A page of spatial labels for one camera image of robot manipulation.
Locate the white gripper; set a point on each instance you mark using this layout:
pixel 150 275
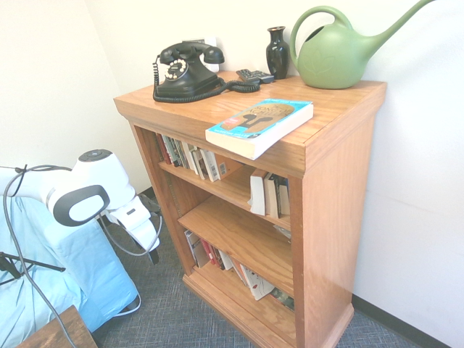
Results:
pixel 139 226

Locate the blue paperback book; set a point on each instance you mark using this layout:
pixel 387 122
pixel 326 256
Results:
pixel 261 119

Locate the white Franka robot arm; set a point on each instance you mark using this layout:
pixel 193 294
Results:
pixel 98 174

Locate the grey white cover book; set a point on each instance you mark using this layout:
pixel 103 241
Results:
pixel 197 250

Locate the red spine book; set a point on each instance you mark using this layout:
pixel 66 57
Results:
pixel 209 253

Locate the light blue cloth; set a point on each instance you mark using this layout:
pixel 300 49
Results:
pixel 90 275

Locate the slim white book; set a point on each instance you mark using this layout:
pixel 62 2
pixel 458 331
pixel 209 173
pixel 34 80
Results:
pixel 225 261

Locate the orange spine book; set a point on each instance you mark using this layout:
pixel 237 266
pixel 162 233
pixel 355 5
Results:
pixel 239 272

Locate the beige spine book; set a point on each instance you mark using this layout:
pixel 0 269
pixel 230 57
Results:
pixel 200 163

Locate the white red-print book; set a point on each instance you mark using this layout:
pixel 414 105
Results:
pixel 257 284

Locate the white spine book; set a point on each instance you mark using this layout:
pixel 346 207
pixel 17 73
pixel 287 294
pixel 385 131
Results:
pixel 188 156

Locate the dark striped spine book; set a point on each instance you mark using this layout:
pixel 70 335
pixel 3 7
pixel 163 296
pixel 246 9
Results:
pixel 175 152

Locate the dark red book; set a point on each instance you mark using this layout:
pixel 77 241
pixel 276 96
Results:
pixel 163 148

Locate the orange barcode book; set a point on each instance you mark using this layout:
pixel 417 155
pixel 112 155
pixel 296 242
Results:
pixel 228 168

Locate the black tripod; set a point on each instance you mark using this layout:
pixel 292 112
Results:
pixel 36 261

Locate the dark wooden table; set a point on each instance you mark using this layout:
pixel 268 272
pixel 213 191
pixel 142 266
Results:
pixel 61 333

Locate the tan-paged book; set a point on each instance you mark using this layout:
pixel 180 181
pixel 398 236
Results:
pixel 271 197

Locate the white loose magazine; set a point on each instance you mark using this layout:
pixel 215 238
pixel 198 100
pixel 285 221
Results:
pixel 284 232

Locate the dark green book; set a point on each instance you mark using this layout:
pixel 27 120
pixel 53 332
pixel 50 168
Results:
pixel 284 299

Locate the dark cover book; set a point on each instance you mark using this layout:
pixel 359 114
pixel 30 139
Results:
pixel 284 199

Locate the black rotary telephone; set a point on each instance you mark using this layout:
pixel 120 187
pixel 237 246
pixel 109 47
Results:
pixel 188 81
pixel 239 86

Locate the wooden bookshelf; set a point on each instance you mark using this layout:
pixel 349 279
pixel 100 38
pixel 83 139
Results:
pixel 333 203

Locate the black remote control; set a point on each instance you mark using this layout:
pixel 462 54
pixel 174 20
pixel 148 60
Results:
pixel 264 77
pixel 244 74

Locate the black glossy vase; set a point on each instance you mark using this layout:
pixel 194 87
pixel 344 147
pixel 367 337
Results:
pixel 277 54

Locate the green plastic watering can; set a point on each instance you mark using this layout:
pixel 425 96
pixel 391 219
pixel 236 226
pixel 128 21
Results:
pixel 330 61

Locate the white wall outlet plate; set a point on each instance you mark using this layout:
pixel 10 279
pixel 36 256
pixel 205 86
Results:
pixel 211 40

